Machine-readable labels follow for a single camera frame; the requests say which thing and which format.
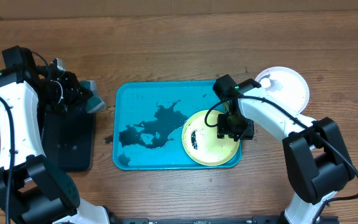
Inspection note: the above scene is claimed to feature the dark green sponge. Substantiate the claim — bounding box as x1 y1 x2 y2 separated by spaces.
80 80 106 114

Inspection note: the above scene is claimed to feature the yellow-green plate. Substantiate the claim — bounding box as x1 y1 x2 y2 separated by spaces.
181 110 242 168

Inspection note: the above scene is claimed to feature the white plate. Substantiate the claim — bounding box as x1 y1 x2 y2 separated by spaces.
255 67 310 113

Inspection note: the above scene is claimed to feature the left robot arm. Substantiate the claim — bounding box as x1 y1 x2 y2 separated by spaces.
0 67 115 223

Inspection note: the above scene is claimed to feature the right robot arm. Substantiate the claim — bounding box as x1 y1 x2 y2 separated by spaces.
213 75 357 223

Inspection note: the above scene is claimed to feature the black rectangular water tray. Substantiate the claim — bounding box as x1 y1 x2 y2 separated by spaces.
41 105 96 172

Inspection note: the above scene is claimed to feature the teal plastic tray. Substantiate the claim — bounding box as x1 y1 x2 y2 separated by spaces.
112 80 243 171

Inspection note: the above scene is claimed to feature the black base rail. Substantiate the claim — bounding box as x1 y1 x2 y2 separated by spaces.
116 215 340 224

